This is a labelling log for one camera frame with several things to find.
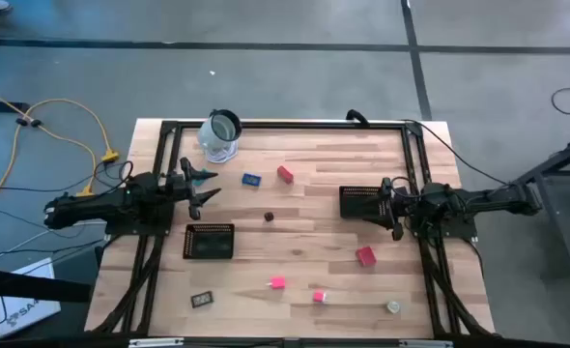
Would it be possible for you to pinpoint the black aluminium table frame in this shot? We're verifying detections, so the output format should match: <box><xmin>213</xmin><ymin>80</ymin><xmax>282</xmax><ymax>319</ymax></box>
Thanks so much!
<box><xmin>91</xmin><ymin>118</ymin><xmax>494</xmax><ymax>339</ymax></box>

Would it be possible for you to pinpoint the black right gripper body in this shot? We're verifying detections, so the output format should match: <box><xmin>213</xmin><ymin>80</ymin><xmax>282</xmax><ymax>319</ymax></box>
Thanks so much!
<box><xmin>382</xmin><ymin>177</ymin><xmax>413</xmax><ymax>242</ymax></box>

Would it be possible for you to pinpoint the long black arm cable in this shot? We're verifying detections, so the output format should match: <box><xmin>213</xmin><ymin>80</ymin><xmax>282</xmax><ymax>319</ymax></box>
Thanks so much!
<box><xmin>400</xmin><ymin>119</ymin><xmax>511</xmax><ymax>188</ymax></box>

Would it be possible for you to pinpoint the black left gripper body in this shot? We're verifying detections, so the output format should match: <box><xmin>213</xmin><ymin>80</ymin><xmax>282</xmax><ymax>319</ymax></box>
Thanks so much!
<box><xmin>166</xmin><ymin>157</ymin><xmax>203</xmax><ymax>221</ymax></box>

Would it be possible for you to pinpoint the silver metal bracket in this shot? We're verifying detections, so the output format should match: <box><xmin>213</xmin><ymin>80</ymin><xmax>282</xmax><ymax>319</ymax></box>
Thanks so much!
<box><xmin>398</xmin><ymin>338</ymin><xmax>454</xmax><ymax>348</ymax></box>
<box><xmin>128</xmin><ymin>336</ymin><xmax>185</xmax><ymax>348</ymax></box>

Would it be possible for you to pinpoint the thin black floor cable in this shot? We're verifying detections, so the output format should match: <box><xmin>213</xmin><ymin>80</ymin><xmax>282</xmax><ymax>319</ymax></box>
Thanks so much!
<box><xmin>0</xmin><ymin>181</ymin><xmax>98</xmax><ymax>194</ymax></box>

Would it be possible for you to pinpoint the red rectangular block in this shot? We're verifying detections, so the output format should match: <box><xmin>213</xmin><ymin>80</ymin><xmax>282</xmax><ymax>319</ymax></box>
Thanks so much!
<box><xmin>276</xmin><ymin>164</ymin><xmax>295</xmax><ymax>186</ymax></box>

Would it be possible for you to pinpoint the black table edge bar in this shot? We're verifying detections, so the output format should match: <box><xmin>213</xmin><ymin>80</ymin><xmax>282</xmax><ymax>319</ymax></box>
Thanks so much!
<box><xmin>0</xmin><ymin>266</ymin><xmax>93</xmax><ymax>305</ymax></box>

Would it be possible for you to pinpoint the yellow extension cable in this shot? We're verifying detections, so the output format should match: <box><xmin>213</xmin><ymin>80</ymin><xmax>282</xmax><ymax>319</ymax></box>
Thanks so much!
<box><xmin>0</xmin><ymin>84</ymin><xmax>121</xmax><ymax>223</ymax></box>

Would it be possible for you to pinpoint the white printed sign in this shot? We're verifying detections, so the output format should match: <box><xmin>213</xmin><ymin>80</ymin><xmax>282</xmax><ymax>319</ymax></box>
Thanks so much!
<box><xmin>0</xmin><ymin>257</ymin><xmax>62</xmax><ymax>338</ymax></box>

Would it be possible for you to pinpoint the black plastic mesh basket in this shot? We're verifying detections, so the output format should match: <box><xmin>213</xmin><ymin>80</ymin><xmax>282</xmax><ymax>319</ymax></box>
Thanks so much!
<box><xmin>338</xmin><ymin>186</ymin><xmax>387</xmax><ymax>219</ymax></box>
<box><xmin>182</xmin><ymin>222</ymin><xmax>236</xmax><ymax>261</ymax></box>

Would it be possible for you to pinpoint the red square box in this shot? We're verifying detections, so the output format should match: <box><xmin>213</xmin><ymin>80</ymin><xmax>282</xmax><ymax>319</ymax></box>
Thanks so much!
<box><xmin>355</xmin><ymin>245</ymin><xmax>378</xmax><ymax>268</ymax></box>

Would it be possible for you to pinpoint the coiled white cable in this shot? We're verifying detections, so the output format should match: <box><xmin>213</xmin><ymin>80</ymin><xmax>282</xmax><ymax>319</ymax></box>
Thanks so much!
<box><xmin>202</xmin><ymin>139</ymin><xmax>241</xmax><ymax>164</ymax></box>

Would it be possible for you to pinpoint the white floor cable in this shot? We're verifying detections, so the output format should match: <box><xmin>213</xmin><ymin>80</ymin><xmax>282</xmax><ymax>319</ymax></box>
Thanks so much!
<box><xmin>0</xmin><ymin>220</ymin><xmax>107</xmax><ymax>268</ymax></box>

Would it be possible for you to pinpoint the black floor bar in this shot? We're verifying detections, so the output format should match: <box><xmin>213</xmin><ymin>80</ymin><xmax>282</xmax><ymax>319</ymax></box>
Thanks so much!
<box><xmin>0</xmin><ymin>100</ymin><xmax>31</xmax><ymax>113</ymax></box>

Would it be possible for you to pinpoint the black metal stand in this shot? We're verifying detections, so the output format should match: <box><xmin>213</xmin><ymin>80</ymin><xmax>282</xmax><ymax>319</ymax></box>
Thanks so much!
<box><xmin>516</xmin><ymin>130</ymin><xmax>570</xmax><ymax>281</ymax></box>

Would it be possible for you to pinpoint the white cylindrical lamp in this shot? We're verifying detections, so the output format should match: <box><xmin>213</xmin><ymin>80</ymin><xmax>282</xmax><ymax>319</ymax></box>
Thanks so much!
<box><xmin>196</xmin><ymin>108</ymin><xmax>243</xmax><ymax>156</ymax></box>

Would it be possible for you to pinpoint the black small digital display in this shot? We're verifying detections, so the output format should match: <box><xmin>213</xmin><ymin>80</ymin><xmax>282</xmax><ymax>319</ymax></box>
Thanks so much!
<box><xmin>189</xmin><ymin>290</ymin><xmax>215</xmax><ymax>309</ymax></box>

